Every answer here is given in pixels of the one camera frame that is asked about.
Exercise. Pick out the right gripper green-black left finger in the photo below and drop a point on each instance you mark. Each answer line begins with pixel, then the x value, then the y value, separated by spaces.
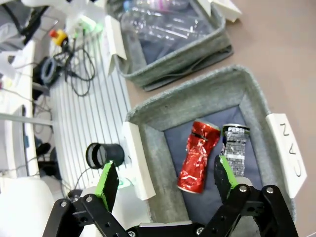
pixel 108 187

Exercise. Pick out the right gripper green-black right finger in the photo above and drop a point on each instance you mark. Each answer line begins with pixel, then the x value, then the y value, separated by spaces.
pixel 227 182

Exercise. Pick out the crushed red can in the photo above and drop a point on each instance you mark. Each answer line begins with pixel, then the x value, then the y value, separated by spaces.
pixel 197 160

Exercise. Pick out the crushed silver black Pepsi can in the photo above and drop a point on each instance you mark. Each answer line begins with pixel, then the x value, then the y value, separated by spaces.
pixel 235 145

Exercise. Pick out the clear plastic bottle without label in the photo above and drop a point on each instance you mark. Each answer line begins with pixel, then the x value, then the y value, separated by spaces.
pixel 160 27

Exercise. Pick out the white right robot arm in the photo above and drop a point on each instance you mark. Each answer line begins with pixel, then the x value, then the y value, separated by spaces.
pixel 24 209

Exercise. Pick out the paper sign reading CAN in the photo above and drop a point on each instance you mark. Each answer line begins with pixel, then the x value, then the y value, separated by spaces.
pixel 138 160

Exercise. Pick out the white card on can basket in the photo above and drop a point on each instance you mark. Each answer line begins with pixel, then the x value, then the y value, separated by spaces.
pixel 284 148

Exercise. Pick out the grey fabric basket for cans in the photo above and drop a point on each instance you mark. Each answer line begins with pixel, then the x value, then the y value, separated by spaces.
pixel 197 98

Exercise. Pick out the grey fabric basket for plastic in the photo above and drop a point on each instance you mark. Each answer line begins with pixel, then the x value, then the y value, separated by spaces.
pixel 172 66

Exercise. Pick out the white card on plastic basket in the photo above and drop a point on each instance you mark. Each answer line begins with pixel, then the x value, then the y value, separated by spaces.
pixel 227 10

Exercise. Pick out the paper sign reading PLASTIC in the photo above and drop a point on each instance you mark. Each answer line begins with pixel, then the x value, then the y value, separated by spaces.
pixel 114 42

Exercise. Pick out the yellow red emergency stop button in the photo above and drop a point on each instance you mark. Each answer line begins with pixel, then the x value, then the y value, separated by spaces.
pixel 59 37

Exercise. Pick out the plastic bottle with pink label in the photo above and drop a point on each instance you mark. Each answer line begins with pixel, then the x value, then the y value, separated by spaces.
pixel 160 3

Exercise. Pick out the black camera lens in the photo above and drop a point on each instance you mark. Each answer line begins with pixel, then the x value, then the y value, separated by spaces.
pixel 111 151

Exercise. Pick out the white slatted aluminium base plate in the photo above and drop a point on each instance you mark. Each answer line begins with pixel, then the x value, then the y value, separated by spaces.
pixel 93 118

